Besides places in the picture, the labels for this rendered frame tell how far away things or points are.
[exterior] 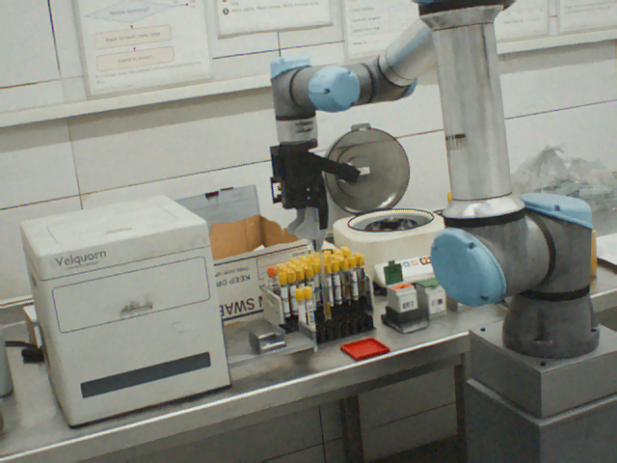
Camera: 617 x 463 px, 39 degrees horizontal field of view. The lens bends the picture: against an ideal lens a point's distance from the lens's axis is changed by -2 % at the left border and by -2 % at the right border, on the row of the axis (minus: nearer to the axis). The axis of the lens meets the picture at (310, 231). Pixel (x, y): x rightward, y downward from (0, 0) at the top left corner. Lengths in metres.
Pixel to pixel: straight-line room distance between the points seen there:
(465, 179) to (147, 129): 1.01
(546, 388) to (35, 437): 0.80
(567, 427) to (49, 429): 0.82
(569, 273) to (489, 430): 0.30
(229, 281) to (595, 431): 0.79
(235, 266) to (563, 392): 0.75
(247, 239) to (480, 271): 0.99
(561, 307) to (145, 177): 1.08
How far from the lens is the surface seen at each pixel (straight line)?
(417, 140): 2.35
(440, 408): 2.59
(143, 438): 1.50
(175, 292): 1.47
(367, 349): 1.64
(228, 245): 2.10
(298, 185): 1.61
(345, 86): 1.50
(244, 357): 1.57
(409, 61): 1.51
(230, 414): 1.53
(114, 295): 1.45
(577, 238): 1.35
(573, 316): 1.38
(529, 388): 1.37
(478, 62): 1.23
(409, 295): 1.71
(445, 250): 1.25
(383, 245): 1.94
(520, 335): 1.39
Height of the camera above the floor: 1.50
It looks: 15 degrees down
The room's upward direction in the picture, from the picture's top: 6 degrees counter-clockwise
